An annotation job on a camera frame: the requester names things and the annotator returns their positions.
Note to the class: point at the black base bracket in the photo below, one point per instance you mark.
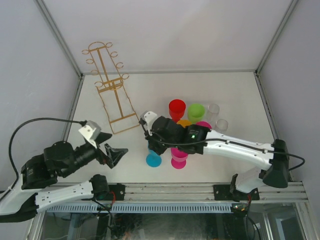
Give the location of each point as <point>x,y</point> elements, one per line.
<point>222,192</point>
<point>116,192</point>

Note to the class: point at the left black base bracket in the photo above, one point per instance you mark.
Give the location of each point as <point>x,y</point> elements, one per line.
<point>116,192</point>

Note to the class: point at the gold wire glass rack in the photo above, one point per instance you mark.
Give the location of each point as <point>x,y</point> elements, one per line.
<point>110,86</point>

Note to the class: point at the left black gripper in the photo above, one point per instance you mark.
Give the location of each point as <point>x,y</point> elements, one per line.
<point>102,157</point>

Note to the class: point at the clear wine glass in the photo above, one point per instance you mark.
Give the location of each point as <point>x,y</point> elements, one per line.
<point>212,112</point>
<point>221,125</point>

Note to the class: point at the right black base bracket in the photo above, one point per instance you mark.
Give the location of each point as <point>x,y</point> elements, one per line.
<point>222,192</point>

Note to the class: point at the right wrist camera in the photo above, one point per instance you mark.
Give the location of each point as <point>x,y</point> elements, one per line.
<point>146,121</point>

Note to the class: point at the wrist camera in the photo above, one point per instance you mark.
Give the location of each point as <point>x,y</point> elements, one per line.
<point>146,121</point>
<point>90,130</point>

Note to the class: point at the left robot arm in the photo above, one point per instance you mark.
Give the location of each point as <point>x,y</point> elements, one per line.
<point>27,196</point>

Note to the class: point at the orange plastic wine glass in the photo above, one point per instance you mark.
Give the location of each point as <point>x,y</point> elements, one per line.
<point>184,123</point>

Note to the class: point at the green plastic wine glass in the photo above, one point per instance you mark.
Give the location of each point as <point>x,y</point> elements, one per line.
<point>195,112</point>

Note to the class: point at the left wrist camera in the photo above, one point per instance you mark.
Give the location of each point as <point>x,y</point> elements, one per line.
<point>90,130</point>

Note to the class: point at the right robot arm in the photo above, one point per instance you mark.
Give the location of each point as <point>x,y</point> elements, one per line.
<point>212,157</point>

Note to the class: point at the cyan plastic wine glass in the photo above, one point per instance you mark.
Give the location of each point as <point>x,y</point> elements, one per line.
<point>153,159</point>

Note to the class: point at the aluminium mounting rail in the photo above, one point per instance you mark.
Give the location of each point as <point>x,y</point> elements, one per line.
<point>203,192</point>

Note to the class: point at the red plastic wine glass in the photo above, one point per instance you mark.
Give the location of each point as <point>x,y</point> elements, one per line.
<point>177,109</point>

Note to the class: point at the magenta wine glass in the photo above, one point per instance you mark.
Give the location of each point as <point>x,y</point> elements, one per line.
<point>203,125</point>
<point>178,158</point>

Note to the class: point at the blue slotted cable duct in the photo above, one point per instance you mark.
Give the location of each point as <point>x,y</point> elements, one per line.
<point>144,208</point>

